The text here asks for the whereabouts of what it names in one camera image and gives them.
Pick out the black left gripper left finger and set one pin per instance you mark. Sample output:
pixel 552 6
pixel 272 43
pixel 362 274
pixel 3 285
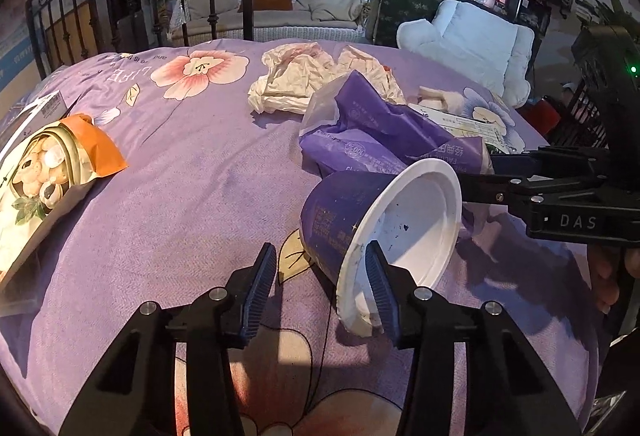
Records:
pixel 131 390

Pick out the white purple paper bowl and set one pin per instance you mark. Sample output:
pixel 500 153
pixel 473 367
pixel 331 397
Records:
pixel 415 216

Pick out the person's right hand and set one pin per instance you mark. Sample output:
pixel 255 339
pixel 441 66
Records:
pixel 603 263

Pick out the red bag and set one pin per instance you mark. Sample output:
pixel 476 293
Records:
pixel 541 115

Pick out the green white carton box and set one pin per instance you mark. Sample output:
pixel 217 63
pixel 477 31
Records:
pixel 468 114

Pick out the white padded rocking chair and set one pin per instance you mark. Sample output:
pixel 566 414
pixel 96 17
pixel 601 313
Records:
pixel 476 44

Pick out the green leafy plant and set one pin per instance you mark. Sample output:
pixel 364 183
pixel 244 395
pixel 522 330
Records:
pixel 598 12

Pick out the purple floral bed sheet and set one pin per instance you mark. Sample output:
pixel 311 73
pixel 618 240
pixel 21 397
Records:
pixel 207 183

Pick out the floral snack bag orange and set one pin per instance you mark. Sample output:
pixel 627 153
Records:
pixel 44 178

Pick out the purple plastic bag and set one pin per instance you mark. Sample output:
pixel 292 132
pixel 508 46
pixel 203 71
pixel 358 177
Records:
pixel 349 126

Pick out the dark green floral panel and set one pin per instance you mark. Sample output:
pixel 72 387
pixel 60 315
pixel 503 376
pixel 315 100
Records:
pixel 385 16

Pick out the white product box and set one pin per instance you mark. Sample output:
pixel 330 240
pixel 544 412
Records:
pixel 25 120

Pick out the crumpled beige plastic bag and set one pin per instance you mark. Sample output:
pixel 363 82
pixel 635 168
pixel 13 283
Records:
pixel 295 72

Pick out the white wicker sofa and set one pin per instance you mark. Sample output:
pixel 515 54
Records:
pixel 196 21

